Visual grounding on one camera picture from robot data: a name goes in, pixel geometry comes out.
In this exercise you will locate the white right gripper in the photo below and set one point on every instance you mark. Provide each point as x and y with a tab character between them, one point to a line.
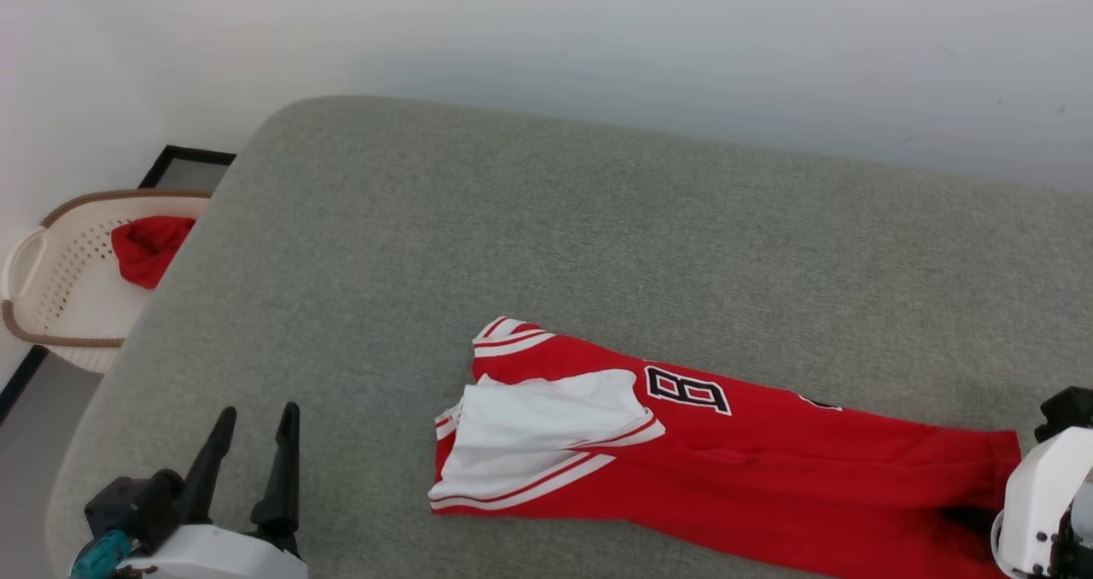
1037	494

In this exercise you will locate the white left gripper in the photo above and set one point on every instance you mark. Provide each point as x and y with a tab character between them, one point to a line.
213	558

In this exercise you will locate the red Bulls basketball jersey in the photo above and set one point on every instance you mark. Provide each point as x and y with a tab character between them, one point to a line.
734	476

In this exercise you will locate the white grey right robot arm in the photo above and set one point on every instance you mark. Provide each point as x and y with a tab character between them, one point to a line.
1081	532

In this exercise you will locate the black skirting strip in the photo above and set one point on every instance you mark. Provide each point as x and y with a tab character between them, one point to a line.
21	383

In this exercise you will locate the red cloth in basket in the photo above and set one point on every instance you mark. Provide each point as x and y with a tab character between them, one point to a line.
149	250

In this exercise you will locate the cream perforated laundry basket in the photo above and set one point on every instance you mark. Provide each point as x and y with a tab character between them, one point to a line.
68	289

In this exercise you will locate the grey fabric sofa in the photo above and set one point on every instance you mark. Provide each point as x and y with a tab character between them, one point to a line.
512	246

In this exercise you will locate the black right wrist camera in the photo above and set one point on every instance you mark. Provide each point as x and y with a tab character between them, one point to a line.
1067	412

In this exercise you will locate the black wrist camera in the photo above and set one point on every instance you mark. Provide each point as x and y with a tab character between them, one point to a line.
1067	412
137	506

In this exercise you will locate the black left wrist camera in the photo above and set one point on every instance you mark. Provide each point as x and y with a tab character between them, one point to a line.
137	506

